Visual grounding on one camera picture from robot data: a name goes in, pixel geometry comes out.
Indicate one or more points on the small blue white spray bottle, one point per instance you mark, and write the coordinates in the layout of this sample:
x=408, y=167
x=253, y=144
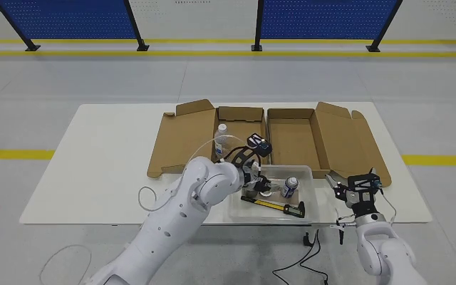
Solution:
x=289, y=188

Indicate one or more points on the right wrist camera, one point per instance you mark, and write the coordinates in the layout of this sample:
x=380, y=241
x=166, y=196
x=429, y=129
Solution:
x=364, y=181

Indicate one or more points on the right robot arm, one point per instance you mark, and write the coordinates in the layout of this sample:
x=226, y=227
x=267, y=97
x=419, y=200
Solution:
x=383, y=249

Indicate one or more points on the shallow cardboard box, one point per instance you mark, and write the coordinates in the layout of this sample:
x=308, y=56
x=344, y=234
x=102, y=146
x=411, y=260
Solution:
x=338, y=139
x=185, y=139

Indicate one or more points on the deep clear plastic tray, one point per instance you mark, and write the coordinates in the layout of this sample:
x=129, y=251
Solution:
x=306, y=210

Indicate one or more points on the black yellow digital caliper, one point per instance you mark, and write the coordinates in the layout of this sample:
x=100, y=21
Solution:
x=274, y=206

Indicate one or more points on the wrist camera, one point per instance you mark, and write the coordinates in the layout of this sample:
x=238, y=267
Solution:
x=364, y=181
x=259, y=145

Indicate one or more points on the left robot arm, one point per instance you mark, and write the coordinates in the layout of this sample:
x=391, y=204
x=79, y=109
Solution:
x=178, y=221

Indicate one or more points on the blue partition panel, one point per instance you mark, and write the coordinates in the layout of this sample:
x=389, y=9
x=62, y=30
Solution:
x=320, y=19
x=71, y=19

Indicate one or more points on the metal bush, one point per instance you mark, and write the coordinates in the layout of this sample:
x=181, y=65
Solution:
x=250, y=194

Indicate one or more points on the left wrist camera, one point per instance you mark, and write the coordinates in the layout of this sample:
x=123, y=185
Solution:
x=259, y=145

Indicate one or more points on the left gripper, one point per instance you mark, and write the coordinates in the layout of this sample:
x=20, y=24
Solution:
x=251, y=176

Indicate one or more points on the clear bottle with white cap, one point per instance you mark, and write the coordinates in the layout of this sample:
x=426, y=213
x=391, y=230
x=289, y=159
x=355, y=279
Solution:
x=221, y=142

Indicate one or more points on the white perforated partition panel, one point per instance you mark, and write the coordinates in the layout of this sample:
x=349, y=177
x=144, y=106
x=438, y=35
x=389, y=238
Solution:
x=196, y=18

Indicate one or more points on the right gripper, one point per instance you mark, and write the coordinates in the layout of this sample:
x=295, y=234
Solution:
x=360, y=206

